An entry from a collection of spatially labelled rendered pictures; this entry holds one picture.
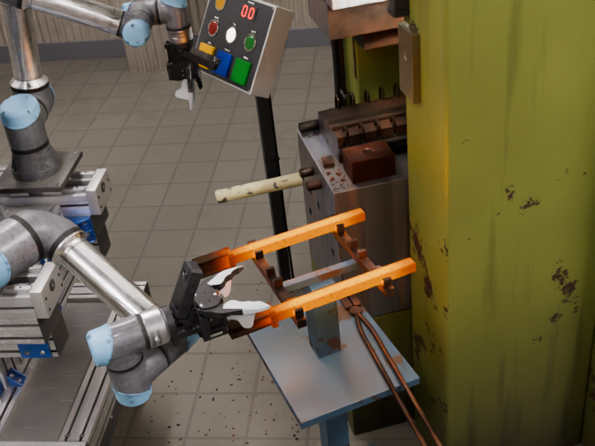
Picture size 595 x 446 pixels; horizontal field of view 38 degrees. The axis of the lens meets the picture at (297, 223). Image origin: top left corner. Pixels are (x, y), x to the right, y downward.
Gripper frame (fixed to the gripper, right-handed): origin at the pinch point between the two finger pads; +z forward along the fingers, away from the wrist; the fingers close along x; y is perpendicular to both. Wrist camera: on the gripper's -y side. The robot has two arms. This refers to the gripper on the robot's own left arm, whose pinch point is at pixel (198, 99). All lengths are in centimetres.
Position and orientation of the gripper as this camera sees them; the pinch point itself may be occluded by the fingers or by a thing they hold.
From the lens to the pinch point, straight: 276.5
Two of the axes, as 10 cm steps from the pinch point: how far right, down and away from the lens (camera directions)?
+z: 1.0, 8.3, 5.6
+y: -9.9, 0.3, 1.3
